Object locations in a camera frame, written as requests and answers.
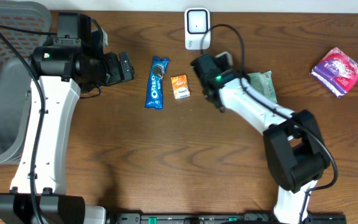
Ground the orange tissue packet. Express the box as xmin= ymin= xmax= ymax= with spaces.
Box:
xmin=171 ymin=75 xmax=190 ymax=100

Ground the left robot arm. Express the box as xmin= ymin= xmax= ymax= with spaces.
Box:
xmin=0 ymin=45 xmax=134 ymax=223

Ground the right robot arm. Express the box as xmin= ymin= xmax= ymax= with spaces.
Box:
xmin=190 ymin=52 xmax=337 ymax=223

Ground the grey plastic mesh basket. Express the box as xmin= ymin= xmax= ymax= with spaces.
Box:
xmin=0 ymin=1 xmax=52 ymax=165

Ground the red purple pad pack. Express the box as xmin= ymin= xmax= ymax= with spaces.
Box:
xmin=310 ymin=47 xmax=358 ymax=98

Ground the blue Oreo cookie pack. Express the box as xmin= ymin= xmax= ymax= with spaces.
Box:
xmin=144 ymin=56 xmax=170 ymax=110

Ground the mint green wipes pack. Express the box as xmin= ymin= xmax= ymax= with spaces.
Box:
xmin=248 ymin=71 xmax=277 ymax=103

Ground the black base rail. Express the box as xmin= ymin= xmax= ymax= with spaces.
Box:
xmin=106 ymin=213 xmax=347 ymax=224

